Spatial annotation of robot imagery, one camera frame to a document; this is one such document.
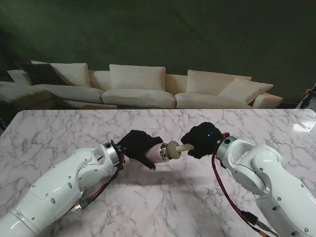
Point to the cream cushion behind dark cushion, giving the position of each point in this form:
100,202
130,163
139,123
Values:
74,74

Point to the pink thermos bottle body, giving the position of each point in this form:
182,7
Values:
155,154

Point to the tilted small cream cushion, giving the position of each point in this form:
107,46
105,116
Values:
249,90

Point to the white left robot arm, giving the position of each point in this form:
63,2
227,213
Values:
61,187

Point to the large cream cushion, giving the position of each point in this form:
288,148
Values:
207,82

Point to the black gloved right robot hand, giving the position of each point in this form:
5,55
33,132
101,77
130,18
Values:
203,140

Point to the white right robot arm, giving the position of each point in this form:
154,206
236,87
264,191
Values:
266,172

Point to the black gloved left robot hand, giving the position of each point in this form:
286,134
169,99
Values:
135,145

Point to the wide rectangular cream cushion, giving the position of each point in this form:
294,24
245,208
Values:
137,77

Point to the stand with orange clamp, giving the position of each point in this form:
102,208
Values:
308,98

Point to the cream fabric sofa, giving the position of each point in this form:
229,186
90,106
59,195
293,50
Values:
138,97

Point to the dark brown cushion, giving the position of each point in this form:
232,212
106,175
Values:
39,74

